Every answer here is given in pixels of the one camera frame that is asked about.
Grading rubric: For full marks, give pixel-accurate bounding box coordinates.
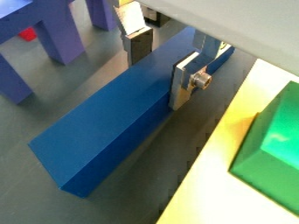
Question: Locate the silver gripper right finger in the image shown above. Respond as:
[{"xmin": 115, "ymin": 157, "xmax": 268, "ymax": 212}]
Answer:
[{"xmin": 168, "ymin": 31, "xmax": 234, "ymax": 110}]

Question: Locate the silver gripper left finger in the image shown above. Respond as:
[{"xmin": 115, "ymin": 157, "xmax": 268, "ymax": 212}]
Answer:
[{"xmin": 112, "ymin": 0, "xmax": 154, "ymax": 66}]

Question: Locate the blue bar block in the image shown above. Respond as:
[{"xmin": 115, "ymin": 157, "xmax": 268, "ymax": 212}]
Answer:
[{"xmin": 27, "ymin": 26, "xmax": 236, "ymax": 200}]

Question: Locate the yellow slotted board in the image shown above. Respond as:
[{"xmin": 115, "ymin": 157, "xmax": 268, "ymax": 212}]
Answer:
[{"xmin": 156, "ymin": 59, "xmax": 299, "ymax": 224}]

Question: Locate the red three-legged block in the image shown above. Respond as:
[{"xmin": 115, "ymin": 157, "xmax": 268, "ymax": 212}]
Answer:
[{"xmin": 19, "ymin": 27, "xmax": 36, "ymax": 41}]

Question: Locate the green bar block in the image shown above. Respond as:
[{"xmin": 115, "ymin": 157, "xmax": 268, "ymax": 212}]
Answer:
[{"xmin": 228, "ymin": 81, "xmax": 299, "ymax": 216}]

